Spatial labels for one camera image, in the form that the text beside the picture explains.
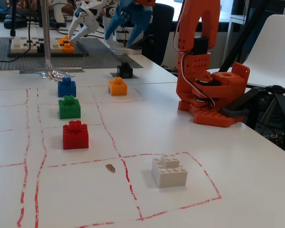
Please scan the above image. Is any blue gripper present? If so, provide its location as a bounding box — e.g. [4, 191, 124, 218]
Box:
[104, 0, 155, 48]

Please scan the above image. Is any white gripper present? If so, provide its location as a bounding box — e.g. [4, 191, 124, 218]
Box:
[68, 0, 110, 41]

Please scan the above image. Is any black lego block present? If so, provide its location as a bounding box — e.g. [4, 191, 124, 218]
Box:
[116, 61, 133, 79]

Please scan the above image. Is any orange lego block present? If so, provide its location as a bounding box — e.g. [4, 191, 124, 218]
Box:
[108, 76, 128, 96]

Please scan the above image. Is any blue lego block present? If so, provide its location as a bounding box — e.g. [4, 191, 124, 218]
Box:
[57, 77, 77, 97]

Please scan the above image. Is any green lego block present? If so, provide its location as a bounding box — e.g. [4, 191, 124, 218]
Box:
[58, 95, 82, 120]

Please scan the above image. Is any red lego block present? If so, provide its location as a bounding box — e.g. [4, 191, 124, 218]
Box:
[62, 120, 90, 150]

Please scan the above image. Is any white lego block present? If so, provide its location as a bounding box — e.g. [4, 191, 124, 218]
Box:
[151, 153, 188, 189]

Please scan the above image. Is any dark office chair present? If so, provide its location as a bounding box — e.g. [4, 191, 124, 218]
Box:
[142, 2, 175, 66]

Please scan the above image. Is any grey lego baseplate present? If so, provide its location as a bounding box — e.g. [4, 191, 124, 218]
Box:
[0, 37, 133, 71]

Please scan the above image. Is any metal pole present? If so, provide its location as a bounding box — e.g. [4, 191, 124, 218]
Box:
[42, 0, 52, 72]

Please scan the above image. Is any grey tape strip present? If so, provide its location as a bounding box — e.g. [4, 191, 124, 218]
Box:
[19, 67, 83, 74]
[112, 50, 144, 69]

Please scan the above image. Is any aluminium foil sheet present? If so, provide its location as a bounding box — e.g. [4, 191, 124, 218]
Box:
[35, 59, 76, 83]

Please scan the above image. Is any white black orange lego build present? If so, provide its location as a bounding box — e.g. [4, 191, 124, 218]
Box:
[8, 35, 90, 57]

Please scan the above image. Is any black device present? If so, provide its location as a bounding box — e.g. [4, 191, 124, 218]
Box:
[3, 14, 28, 29]

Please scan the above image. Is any black stand pole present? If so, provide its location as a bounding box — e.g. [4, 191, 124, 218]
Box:
[9, 0, 18, 37]

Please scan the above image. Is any black table clamp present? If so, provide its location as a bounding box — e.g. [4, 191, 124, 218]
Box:
[219, 85, 285, 119]

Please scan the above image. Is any white chair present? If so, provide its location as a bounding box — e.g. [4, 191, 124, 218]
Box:
[246, 14, 285, 95]

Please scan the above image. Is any small circuit board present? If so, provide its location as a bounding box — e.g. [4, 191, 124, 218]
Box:
[263, 133, 285, 143]

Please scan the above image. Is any white printed handle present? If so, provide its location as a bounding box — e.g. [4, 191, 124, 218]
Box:
[49, 0, 67, 24]

